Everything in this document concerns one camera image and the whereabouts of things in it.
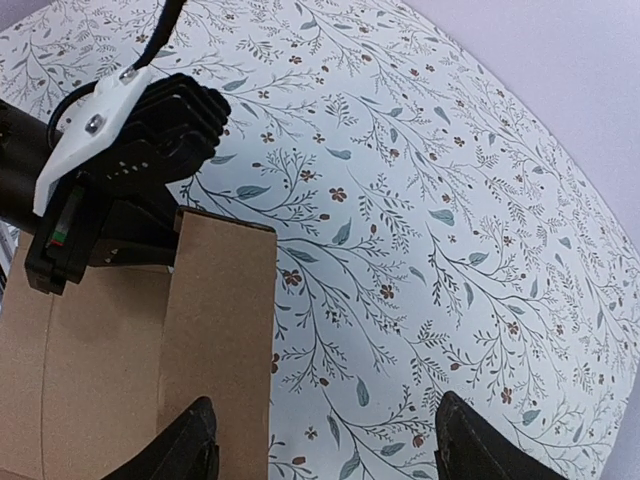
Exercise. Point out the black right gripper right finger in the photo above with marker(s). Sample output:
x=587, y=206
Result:
x=468, y=447

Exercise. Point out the floral patterned table mat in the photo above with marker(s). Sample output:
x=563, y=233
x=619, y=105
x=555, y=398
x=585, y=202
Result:
x=432, y=236

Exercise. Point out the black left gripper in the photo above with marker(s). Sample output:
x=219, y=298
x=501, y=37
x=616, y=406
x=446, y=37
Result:
x=82, y=226

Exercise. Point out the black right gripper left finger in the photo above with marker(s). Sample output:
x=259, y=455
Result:
x=185, y=450

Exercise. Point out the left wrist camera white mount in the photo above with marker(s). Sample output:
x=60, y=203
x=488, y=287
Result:
x=133, y=135

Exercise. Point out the brown cardboard box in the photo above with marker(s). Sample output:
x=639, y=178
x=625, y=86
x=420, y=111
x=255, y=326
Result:
x=90, y=377

